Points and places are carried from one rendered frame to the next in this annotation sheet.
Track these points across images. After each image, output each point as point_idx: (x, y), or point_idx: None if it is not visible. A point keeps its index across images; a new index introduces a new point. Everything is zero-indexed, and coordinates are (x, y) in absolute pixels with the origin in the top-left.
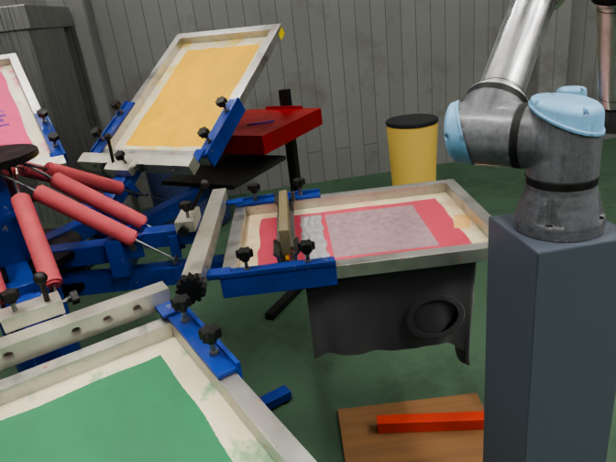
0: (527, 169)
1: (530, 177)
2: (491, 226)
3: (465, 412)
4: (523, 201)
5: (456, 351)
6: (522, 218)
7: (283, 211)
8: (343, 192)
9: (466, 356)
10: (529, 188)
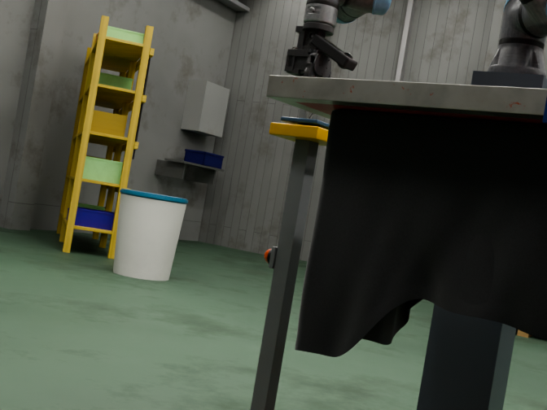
0: (543, 37)
1: (544, 43)
2: (544, 82)
3: None
4: (543, 60)
5: (387, 336)
6: (545, 71)
7: None
8: (492, 86)
9: (409, 311)
10: (542, 51)
